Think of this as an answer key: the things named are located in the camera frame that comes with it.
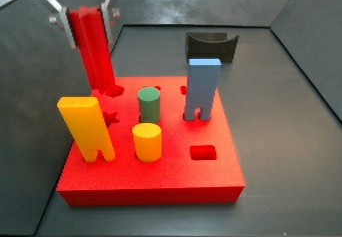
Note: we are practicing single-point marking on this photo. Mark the red shape-sorting board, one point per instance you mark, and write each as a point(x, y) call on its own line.
point(176, 162)

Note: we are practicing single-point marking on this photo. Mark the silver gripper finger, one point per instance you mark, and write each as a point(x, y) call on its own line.
point(108, 12)
point(59, 16)

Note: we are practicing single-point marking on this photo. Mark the black curved stand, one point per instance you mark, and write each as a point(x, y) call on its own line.
point(208, 45)

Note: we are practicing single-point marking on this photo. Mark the yellow cylinder peg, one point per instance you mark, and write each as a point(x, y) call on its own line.
point(147, 140)

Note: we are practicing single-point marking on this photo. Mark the blue arch block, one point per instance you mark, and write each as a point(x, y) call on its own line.
point(202, 84)

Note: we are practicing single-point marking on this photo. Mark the green cylinder peg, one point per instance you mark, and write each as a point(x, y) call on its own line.
point(148, 98)

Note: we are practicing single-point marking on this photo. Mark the red star-shaped peg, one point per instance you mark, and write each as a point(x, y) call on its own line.
point(91, 39)

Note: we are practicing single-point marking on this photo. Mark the tall yellow arch block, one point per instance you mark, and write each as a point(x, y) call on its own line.
point(84, 120)

